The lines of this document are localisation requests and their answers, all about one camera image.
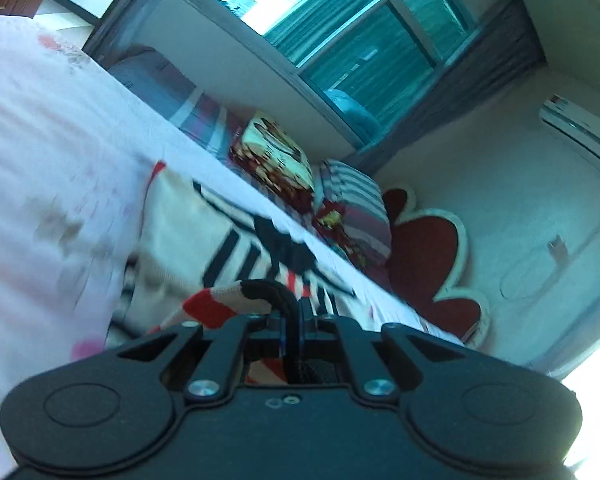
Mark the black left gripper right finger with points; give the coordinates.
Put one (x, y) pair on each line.
(334, 350)

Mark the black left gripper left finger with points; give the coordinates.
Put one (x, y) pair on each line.
(226, 354)

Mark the red black white striped sweater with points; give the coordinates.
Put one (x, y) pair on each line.
(196, 248)

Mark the colourful floral cloth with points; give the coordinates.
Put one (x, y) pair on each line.
(328, 222)

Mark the striped pillow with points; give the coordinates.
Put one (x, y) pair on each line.
(366, 219)

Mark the red heart-shaped headboard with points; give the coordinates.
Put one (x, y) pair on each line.
(429, 257)

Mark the folded patterned blanket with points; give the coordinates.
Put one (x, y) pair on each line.
(271, 156)

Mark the striped purple mattress sheet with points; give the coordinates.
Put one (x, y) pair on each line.
(157, 82)

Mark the white floral bed sheet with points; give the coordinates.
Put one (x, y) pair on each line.
(76, 153)

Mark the window with teal curtain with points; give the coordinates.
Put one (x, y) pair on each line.
(362, 63)

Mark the white air conditioner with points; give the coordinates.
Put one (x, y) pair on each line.
(573, 122)

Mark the grey curtain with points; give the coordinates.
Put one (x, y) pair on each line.
(503, 47)

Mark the wall socket with cable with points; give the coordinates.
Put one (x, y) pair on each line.
(535, 273)

